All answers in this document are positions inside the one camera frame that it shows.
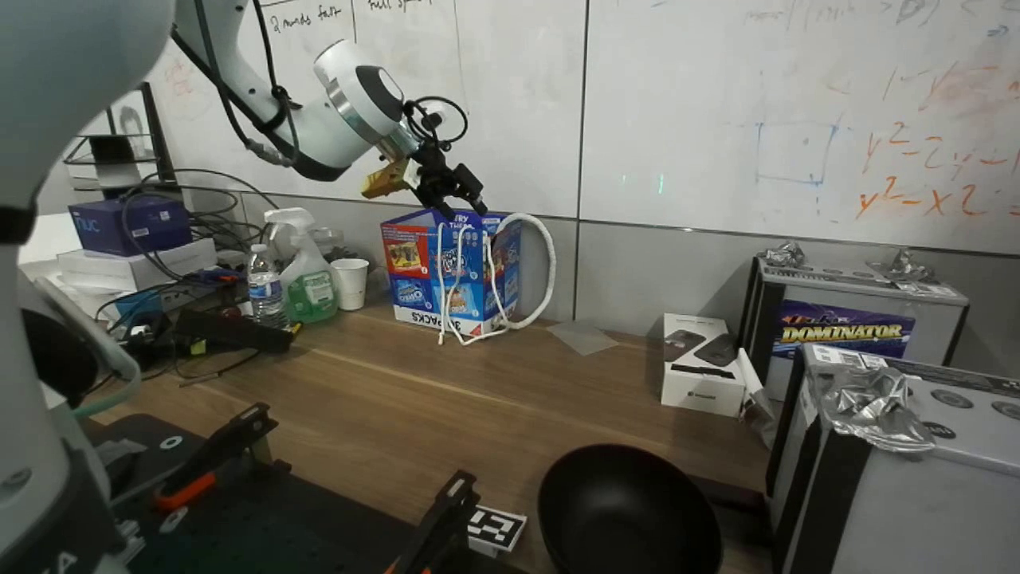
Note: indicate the spray bottle green liquid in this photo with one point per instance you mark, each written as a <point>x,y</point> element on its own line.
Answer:
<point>310,287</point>

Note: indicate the white paper sheet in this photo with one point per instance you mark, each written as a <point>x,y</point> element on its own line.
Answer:
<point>582,338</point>

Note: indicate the grey Dominator battery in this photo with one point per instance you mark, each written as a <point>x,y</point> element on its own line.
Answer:
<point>847,322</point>

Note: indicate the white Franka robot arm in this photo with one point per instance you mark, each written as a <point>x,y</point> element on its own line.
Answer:
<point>65,83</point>

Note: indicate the dark blue carton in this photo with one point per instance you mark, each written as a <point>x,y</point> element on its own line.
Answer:
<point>127,226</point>

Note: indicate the crumpled foil sheet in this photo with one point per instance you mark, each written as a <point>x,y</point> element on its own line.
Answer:
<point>904,267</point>
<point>871,399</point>

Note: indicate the blue cardboard snack box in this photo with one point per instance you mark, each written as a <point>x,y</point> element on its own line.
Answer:
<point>417,267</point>

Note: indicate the black hand tool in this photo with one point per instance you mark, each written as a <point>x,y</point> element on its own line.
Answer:
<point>223,335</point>

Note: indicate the black picture frame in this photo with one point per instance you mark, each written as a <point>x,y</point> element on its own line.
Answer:
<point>147,139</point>

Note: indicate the white phone box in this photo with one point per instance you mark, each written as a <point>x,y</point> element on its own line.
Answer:
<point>701,377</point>

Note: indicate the black round bowl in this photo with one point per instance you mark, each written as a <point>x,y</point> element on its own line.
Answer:
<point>625,515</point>

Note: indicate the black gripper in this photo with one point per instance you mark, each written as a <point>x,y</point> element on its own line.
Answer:
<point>435,178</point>

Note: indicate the clear water bottle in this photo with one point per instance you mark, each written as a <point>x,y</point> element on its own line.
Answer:
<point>262,287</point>

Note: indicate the white paper cup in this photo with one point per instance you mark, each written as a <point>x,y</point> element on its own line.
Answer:
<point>352,284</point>

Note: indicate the black white fiducial tag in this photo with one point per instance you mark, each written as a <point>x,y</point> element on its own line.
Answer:
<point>495,532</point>

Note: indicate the plain grey battery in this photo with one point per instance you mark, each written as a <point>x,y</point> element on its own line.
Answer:
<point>936,499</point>

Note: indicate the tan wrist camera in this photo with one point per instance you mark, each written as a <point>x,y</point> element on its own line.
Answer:
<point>382,179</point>

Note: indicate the flat white box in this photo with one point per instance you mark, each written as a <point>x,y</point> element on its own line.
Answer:
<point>139,267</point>

